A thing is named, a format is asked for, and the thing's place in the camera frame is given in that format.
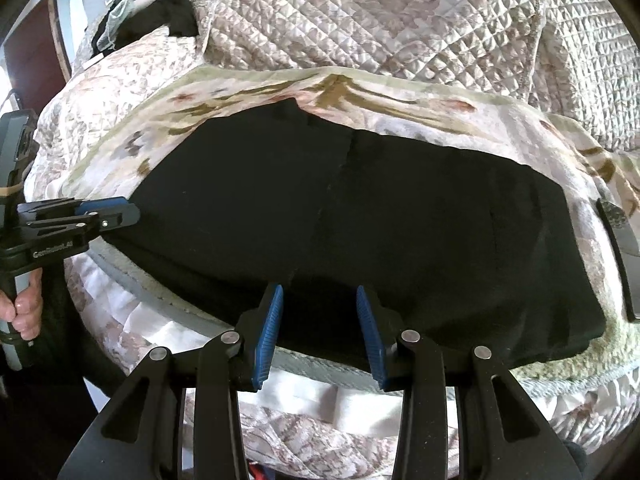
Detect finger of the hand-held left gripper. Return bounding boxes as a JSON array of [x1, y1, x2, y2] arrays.
[[22, 205, 142, 240], [17, 197, 130, 217]]

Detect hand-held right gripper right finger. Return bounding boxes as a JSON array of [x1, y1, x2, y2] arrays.
[[355, 284, 585, 480]]

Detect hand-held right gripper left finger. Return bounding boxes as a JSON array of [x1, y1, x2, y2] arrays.
[[70, 282, 286, 480]]

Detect black pants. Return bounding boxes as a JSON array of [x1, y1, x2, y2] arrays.
[[92, 97, 608, 370]]

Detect person's left hand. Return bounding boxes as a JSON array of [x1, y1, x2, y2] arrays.
[[0, 267, 45, 342]]

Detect brown wooden door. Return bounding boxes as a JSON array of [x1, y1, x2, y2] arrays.
[[2, 0, 70, 112]]

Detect floral bed sheet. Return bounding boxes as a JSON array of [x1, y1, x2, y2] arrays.
[[65, 252, 640, 480]]

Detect white mesh cloth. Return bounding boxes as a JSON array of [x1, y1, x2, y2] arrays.
[[97, 0, 167, 52]]

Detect black garment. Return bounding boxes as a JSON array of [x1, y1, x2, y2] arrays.
[[95, 0, 202, 57]]

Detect fluffy floral blanket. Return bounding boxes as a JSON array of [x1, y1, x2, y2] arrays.
[[25, 25, 640, 413]]

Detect black phone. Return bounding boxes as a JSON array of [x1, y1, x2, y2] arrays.
[[596, 198, 640, 324]]

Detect quilted bedspread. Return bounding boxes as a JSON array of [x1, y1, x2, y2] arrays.
[[192, 0, 640, 155]]

